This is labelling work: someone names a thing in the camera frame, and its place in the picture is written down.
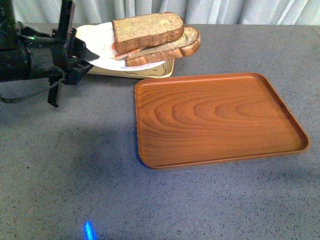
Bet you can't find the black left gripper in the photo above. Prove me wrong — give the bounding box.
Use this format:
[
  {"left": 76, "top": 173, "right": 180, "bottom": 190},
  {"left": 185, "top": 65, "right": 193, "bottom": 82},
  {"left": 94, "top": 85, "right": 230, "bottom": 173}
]
[{"left": 24, "top": 0, "right": 100, "bottom": 108}]

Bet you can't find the white round plate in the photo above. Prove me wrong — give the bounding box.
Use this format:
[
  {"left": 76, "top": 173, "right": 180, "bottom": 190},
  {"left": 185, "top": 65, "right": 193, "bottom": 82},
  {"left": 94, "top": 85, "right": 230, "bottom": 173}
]
[{"left": 76, "top": 22, "right": 164, "bottom": 72}]

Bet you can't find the bread slice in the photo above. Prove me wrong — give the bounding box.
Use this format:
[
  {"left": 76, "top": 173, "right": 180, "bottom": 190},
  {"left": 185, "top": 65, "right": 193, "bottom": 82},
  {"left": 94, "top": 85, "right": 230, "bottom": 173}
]
[
  {"left": 112, "top": 12, "right": 184, "bottom": 54},
  {"left": 125, "top": 26, "right": 201, "bottom": 67}
]

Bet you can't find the fried egg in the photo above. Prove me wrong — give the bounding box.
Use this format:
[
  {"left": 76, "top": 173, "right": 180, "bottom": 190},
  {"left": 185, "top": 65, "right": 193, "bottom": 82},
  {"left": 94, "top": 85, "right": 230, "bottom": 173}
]
[{"left": 103, "top": 41, "right": 145, "bottom": 60}]

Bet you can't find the yellow bear tray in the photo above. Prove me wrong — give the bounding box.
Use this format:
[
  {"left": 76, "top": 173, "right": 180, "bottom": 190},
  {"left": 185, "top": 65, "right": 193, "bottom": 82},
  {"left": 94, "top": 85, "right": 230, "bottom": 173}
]
[{"left": 88, "top": 60, "right": 175, "bottom": 79}]

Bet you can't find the grey curtain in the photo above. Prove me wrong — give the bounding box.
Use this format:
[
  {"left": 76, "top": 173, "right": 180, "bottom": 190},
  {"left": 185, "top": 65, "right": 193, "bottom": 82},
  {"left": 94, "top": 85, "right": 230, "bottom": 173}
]
[{"left": 12, "top": 0, "right": 320, "bottom": 26}]

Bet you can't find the brown wooden tray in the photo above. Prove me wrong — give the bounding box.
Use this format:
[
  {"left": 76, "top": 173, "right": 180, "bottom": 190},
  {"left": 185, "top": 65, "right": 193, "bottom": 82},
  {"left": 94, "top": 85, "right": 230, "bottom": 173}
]
[{"left": 134, "top": 72, "right": 310, "bottom": 169}]

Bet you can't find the black cable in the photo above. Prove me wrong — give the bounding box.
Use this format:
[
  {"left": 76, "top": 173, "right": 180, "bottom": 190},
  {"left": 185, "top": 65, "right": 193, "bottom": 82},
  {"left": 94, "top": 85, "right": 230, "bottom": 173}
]
[{"left": 0, "top": 72, "right": 63, "bottom": 104}]

